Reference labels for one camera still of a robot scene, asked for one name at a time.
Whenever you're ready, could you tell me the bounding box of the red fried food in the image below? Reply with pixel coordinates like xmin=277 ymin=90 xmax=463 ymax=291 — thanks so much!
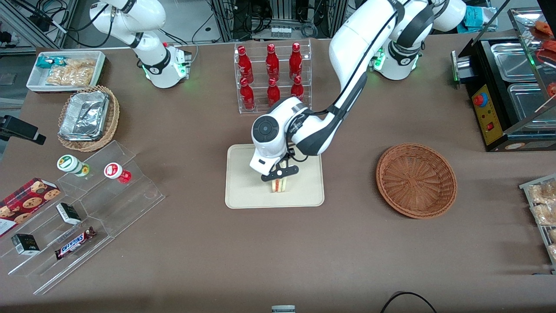
xmin=534 ymin=20 xmax=556 ymax=53

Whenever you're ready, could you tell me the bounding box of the clear acrylic stepped stand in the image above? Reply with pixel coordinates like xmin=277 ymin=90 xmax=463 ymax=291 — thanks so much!
xmin=0 ymin=140 xmax=166 ymax=296

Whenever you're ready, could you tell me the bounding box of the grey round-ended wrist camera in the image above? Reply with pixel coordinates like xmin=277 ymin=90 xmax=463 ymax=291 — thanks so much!
xmin=260 ymin=164 xmax=300 ymax=183

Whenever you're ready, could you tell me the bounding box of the stack of foil trays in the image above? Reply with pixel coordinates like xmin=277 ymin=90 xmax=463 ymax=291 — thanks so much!
xmin=58 ymin=90 xmax=110 ymax=142

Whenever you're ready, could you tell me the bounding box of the clear acrylic bottle rack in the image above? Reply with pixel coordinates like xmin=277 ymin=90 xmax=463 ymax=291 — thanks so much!
xmin=234 ymin=39 xmax=313 ymax=115

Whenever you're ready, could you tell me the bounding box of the teal snack packet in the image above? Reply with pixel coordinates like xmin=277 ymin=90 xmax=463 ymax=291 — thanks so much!
xmin=36 ymin=55 xmax=66 ymax=70

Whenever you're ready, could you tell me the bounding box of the small black carton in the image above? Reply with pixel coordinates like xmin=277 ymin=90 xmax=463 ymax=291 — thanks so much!
xmin=56 ymin=202 xmax=82 ymax=226
xmin=11 ymin=233 xmax=41 ymax=256

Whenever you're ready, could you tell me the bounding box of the tray of wrapped pastries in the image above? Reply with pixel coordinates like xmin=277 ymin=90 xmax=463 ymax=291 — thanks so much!
xmin=519 ymin=173 xmax=556 ymax=273

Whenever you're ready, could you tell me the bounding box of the white rectangular bin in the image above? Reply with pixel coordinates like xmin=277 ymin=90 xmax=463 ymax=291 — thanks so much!
xmin=26 ymin=50 xmax=106 ymax=93

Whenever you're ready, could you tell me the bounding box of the black floor cable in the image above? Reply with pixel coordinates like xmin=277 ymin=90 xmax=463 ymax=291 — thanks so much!
xmin=381 ymin=291 xmax=437 ymax=313

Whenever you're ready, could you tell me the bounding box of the brown round wicker basket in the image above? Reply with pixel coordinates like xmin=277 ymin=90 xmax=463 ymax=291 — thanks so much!
xmin=376 ymin=143 xmax=458 ymax=219

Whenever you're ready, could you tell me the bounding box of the green-lidded white cup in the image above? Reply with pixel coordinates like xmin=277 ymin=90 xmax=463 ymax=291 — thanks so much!
xmin=56 ymin=154 xmax=91 ymax=177

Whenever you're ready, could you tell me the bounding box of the red-lidded white cup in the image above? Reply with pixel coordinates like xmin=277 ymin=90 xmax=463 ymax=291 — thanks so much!
xmin=103 ymin=162 xmax=132 ymax=184

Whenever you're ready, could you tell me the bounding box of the beige rectangular serving tray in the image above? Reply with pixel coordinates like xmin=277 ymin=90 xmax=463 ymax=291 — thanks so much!
xmin=225 ymin=142 xmax=325 ymax=210

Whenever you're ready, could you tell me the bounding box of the steel food pan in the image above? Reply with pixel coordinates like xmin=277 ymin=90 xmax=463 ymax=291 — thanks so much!
xmin=507 ymin=82 xmax=556 ymax=132
xmin=490 ymin=42 xmax=540 ymax=83

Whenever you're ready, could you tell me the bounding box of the light oval wicker basket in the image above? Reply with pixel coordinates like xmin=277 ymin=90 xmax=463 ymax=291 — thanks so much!
xmin=57 ymin=85 xmax=120 ymax=153

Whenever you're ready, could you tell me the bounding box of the red cola bottle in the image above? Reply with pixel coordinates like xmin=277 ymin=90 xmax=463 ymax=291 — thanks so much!
xmin=289 ymin=42 xmax=303 ymax=80
xmin=290 ymin=75 xmax=305 ymax=101
xmin=237 ymin=45 xmax=255 ymax=84
xmin=266 ymin=78 xmax=281 ymax=108
xmin=239 ymin=77 xmax=256 ymax=111
xmin=265 ymin=43 xmax=280 ymax=81

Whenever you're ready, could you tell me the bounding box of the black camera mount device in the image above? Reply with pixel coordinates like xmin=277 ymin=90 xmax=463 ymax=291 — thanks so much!
xmin=0 ymin=115 xmax=47 ymax=146

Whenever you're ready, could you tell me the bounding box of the teal plastic bag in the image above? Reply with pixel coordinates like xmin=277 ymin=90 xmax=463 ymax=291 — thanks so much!
xmin=461 ymin=6 xmax=498 ymax=33

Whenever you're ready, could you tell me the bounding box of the brown Snickers bar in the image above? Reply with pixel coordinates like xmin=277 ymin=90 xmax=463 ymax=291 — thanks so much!
xmin=54 ymin=226 xmax=97 ymax=261

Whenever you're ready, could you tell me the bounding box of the triangular sandwich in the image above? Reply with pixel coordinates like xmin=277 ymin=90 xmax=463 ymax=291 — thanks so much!
xmin=271 ymin=161 xmax=291 ymax=194

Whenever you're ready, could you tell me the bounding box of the red plaid cookie box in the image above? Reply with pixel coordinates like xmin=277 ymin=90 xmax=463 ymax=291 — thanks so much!
xmin=0 ymin=177 xmax=62 ymax=238

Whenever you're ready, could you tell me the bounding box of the black food warmer appliance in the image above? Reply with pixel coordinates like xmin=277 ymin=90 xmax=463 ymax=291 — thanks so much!
xmin=451 ymin=6 xmax=556 ymax=153

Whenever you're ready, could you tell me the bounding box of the clear bag of crackers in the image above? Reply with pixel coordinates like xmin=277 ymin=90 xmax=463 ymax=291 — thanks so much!
xmin=45 ymin=58 xmax=97 ymax=87

